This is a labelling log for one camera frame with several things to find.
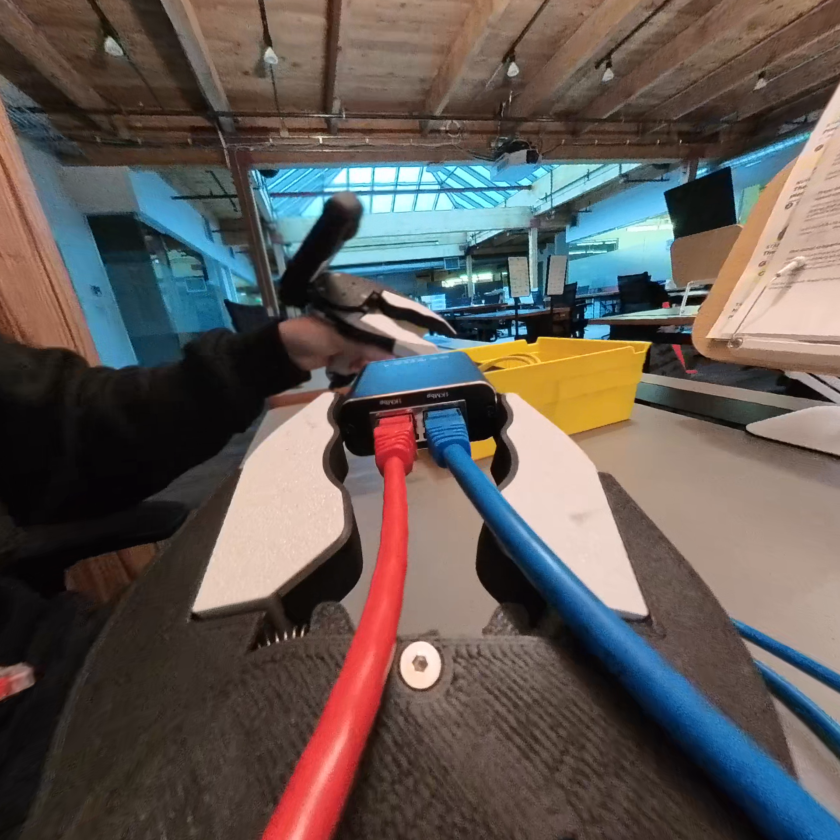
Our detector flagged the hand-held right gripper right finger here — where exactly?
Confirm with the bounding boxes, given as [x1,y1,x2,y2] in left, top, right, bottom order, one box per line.
[475,392,651,622]

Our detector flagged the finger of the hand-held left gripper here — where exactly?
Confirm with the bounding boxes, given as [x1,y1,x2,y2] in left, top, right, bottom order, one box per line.
[377,289,459,337]
[357,314,442,359]

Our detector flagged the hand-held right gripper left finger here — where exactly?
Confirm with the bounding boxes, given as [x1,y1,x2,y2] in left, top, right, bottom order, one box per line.
[190,391,363,619]

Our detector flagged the dark metal network switch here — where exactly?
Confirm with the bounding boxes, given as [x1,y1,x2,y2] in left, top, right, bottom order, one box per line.
[336,354,501,458]

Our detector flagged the red network cable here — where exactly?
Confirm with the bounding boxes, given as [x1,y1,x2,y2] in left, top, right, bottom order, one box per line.
[0,413,419,840]

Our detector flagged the blue network cable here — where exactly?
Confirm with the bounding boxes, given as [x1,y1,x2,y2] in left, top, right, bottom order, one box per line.
[423,407,840,840]

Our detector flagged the person's left forearm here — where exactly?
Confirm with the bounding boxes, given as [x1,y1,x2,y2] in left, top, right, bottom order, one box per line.
[0,320,311,529]

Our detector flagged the pale grey desk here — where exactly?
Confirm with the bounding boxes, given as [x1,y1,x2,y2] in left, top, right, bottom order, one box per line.
[249,367,840,808]

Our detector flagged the person's left hand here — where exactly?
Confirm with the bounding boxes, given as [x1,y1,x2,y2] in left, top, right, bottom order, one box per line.
[278,314,396,380]

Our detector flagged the yellow plastic bin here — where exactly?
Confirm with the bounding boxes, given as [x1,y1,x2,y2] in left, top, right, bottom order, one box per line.
[459,336,652,462]

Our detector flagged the black chair armrest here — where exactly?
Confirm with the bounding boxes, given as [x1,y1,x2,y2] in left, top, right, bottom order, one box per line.
[0,500,193,573]

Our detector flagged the ceiling projector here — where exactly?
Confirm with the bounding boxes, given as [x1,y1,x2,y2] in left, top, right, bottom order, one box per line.
[491,138,542,184]

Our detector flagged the black office chair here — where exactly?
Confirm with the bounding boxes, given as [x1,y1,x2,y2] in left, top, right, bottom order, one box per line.
[616,272,652,316]

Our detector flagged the white stand base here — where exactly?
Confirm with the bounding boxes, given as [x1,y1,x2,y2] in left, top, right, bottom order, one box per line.
[747,371,840,458]

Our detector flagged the cardboard panel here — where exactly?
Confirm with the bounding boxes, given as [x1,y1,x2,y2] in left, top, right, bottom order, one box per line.
[668,225,744,288]

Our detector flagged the black monitor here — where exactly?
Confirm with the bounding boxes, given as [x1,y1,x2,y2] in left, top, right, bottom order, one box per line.
[663,167,740,241]

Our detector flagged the wooden document stand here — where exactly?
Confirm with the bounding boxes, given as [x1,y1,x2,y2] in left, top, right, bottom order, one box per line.
[692,85,840,379]

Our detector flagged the black desk rail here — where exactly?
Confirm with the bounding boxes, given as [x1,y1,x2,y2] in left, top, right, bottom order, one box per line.
[635,373,815,429]

